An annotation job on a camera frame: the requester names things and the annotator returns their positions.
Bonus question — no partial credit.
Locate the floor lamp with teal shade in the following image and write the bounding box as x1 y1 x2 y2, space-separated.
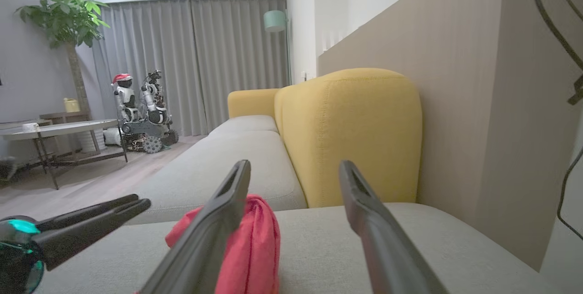
263 9 293 86

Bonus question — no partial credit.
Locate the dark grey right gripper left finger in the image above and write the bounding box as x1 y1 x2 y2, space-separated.
139 160 252 294

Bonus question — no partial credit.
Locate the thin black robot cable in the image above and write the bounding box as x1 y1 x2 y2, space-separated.
557 146 583 242

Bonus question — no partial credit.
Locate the grey coffee table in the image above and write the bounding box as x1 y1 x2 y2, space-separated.
0 119 129 191

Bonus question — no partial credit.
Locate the small robot with santa hat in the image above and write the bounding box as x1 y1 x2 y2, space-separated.
111 73 141 124

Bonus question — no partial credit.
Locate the big yellow sofa backrest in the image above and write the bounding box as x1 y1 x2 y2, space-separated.
274 68 423 208

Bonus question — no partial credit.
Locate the wooden side table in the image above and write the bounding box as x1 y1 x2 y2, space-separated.
39 111 103 158

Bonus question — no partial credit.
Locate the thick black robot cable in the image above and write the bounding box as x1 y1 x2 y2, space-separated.
526 0 583 106

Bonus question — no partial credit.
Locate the red Bulls 23 jersey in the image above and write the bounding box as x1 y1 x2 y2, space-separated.
165 194 281 294

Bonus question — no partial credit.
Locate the grey pleated curtain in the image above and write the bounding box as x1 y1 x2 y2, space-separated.
91 0 290 138

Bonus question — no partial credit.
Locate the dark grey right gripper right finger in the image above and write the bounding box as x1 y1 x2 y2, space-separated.
338 160 450 294

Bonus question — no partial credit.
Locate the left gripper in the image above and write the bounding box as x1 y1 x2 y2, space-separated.
0 194 152 294

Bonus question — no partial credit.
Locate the green potted tree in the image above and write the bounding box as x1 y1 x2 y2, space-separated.
15 0 111 153

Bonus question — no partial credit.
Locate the grey wheeled robot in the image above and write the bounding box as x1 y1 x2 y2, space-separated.
119 70 179 154

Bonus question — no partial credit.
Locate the small yellow sofa backrest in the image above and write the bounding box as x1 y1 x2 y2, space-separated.
228 88 281 119

